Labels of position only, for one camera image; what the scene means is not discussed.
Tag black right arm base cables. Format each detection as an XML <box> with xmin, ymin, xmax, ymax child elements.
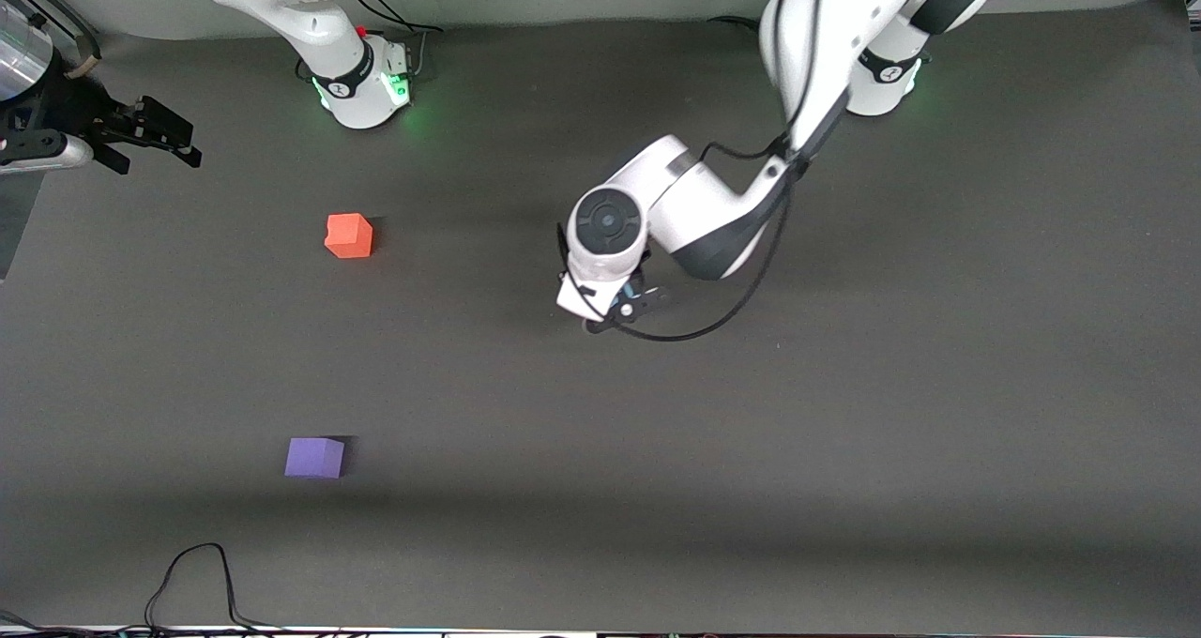
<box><xmin>352</xmin><ymin>0</ymin><xmax>444</xmax><ymax>81</ymax></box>

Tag black right arm wrist cable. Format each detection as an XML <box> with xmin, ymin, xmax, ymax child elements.
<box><xmin>0</xmin><ymin>0</ymin><xmax>99</xmax><ymax>78</ymax></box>

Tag purple foam block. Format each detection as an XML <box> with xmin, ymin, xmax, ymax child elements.
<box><xmin>284</xmin><ymin>437</ymin><xmax>346</xmax><ymax>479</ymax></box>

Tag black arm wrist cable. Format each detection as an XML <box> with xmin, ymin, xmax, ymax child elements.
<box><xmin>0</xmin><ymin>0</ymin><xmax>99</xmax><ymax>78</ymax></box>
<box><xmin>586</xmin><ymin>0</ymin><xmax>831</xmax><ymax>343</ymax></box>

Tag black left arm wrist cable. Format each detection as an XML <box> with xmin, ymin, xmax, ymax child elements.
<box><xmin>586</xmin><ymin>0</ymin><xmax>831</xmax><ymax>343</ymax></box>

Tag thin black looped cable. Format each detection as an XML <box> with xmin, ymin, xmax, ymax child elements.
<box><xmin>145</xmin><ymin>542</ymin><xmax>282</xmax><ymax>634</ymax></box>

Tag orange foam block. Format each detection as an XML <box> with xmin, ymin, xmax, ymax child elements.
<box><xmin>325</xmin><ymin>213</ymin><xmax>374</xmax><ymax>260</ymax></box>

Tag dark grey table mat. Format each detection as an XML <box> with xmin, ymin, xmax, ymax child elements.
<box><xmin>0</xmin><ymin>0</ymin><xmax>1201</xmax><ymax>634</ymax></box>

